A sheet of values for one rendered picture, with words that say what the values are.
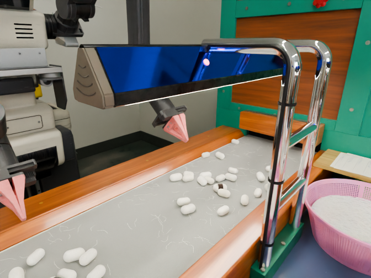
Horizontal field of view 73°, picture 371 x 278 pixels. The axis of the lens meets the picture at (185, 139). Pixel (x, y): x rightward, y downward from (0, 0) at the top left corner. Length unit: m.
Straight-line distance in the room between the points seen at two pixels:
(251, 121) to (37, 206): 0.76
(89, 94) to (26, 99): 0.76
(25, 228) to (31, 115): 0.53
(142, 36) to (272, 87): 0.54
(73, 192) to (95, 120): 2.12
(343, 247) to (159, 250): 0.37
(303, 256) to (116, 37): 2.58
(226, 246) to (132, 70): 0.35
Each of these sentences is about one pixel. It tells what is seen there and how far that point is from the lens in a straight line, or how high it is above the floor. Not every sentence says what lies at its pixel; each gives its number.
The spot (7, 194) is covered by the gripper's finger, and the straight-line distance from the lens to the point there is 0.56.
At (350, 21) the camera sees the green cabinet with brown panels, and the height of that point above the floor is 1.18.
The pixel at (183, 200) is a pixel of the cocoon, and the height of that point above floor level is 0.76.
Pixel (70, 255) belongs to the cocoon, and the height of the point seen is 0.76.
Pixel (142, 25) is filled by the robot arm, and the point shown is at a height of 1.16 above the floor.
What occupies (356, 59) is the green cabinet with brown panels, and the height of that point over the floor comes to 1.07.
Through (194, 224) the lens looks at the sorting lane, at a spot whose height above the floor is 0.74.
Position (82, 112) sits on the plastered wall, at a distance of 2.71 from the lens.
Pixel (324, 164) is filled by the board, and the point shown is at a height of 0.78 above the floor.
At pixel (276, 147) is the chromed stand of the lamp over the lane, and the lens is 0.41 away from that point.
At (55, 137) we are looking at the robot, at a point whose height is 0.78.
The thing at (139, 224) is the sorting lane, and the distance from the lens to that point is 0.59.
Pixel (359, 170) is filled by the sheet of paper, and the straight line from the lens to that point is 0.86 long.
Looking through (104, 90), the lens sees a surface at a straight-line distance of 0.31.
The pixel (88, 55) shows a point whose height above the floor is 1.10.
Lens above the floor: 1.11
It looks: 21 degrees down
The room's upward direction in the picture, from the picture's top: straight up
